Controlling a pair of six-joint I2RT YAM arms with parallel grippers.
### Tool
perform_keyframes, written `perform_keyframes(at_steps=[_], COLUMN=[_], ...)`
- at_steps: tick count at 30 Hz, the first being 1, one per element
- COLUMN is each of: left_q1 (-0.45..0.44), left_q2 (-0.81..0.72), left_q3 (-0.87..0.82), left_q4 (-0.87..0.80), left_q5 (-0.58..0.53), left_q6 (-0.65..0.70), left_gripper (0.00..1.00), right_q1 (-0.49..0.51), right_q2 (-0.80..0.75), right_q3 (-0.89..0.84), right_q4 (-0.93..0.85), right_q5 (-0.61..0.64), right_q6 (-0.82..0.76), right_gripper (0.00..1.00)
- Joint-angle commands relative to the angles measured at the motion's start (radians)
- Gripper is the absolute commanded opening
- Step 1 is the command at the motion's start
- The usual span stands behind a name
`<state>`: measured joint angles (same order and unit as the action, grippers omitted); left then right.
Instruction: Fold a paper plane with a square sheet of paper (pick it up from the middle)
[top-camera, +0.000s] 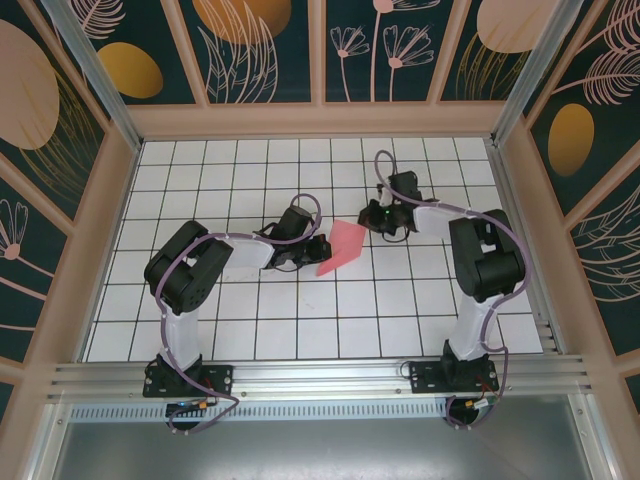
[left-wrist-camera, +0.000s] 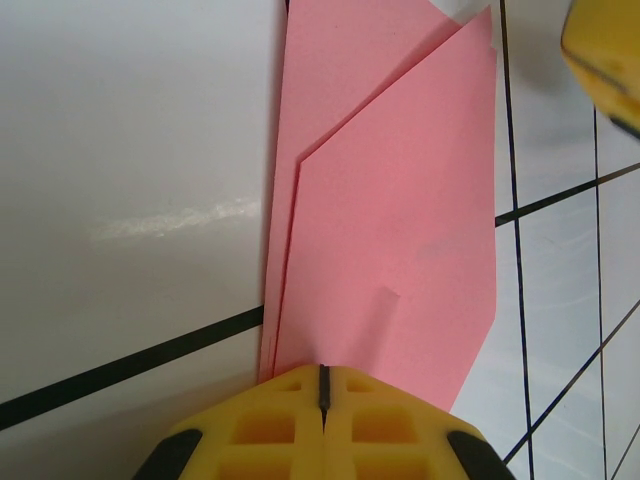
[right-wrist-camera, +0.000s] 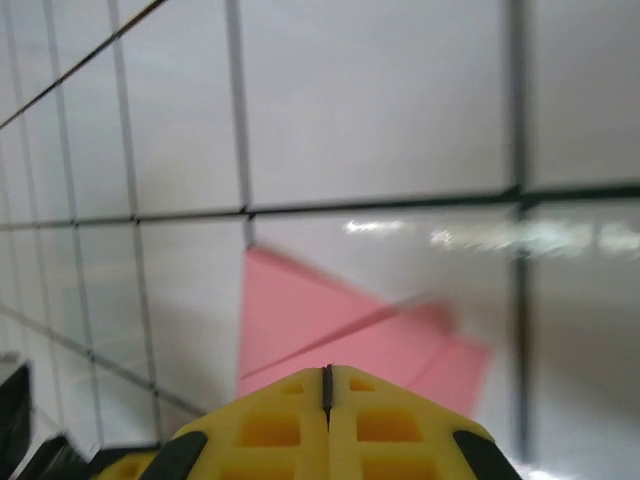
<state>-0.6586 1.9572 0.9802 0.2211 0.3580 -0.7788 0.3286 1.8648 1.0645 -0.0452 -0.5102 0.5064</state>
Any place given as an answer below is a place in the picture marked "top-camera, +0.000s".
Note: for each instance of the pink cloth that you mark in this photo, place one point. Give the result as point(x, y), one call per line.
point(347, 242)

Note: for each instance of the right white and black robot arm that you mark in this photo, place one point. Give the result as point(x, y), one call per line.
point(472, 330)

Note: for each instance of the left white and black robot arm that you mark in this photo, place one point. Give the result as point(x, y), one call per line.
point(180, 335)

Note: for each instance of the grey metal sheet panel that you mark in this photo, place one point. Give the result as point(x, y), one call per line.
point(320, 450)

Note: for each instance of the long aluminium mounting rail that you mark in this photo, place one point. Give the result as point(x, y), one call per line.
point(320, 377)

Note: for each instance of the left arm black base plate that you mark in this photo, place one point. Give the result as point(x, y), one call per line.
point(220, 377)

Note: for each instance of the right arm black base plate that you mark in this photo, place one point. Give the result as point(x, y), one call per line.
point(425, 377)

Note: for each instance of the aluminium corner post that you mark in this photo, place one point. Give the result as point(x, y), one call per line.
point(95, 70)
point(540, 60)

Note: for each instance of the grooved aluminium side rail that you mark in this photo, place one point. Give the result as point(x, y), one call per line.
point(546, 332)

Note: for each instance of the aluminium frame rail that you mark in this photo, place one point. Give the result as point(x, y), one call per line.
point(592, 440)
point(47, 445)

